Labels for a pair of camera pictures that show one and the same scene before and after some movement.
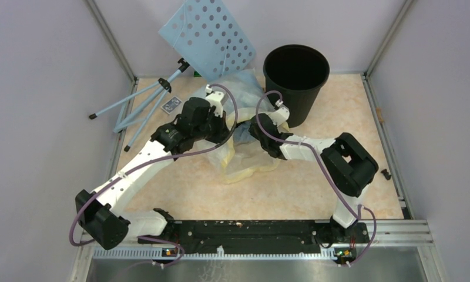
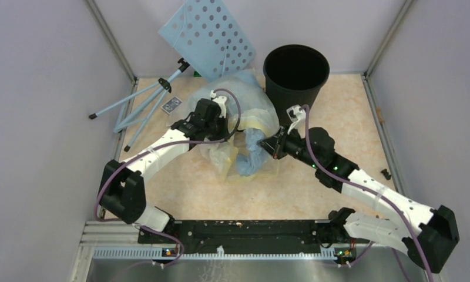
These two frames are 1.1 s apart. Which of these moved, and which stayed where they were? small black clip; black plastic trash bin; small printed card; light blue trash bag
Moved: light blue trash bag
Stayed: small black clip; black plastic trash bin; small printed card
